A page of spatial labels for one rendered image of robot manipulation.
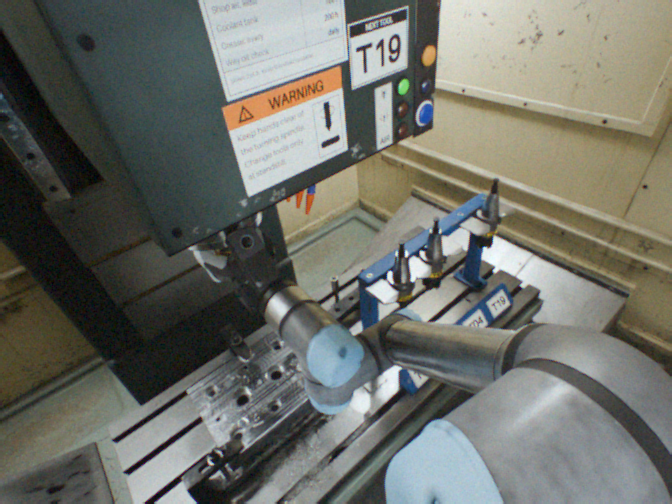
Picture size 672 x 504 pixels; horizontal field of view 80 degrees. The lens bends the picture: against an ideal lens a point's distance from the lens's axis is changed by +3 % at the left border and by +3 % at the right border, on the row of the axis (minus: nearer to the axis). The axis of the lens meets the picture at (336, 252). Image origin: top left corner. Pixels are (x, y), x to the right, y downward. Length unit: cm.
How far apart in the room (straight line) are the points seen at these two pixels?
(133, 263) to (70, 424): 76
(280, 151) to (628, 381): 38
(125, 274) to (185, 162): 83
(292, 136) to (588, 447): 40
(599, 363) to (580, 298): 121
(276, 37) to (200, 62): 8
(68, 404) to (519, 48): 192
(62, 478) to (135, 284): 62
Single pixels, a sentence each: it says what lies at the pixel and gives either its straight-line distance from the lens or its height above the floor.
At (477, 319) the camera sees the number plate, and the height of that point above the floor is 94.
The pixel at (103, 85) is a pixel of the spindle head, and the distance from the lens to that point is 40.
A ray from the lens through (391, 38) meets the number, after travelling 56.
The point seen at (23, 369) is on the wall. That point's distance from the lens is 187.
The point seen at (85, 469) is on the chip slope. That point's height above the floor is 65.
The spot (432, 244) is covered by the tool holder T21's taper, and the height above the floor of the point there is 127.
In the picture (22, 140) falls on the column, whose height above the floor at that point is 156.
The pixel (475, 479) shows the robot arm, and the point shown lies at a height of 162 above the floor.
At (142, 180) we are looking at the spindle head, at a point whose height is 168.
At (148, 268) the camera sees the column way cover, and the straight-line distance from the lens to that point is 125.
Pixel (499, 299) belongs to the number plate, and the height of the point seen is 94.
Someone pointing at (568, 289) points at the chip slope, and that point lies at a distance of 154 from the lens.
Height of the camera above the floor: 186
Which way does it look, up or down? 40 degrees down
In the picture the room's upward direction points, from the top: 8 degrees counter-clockwise
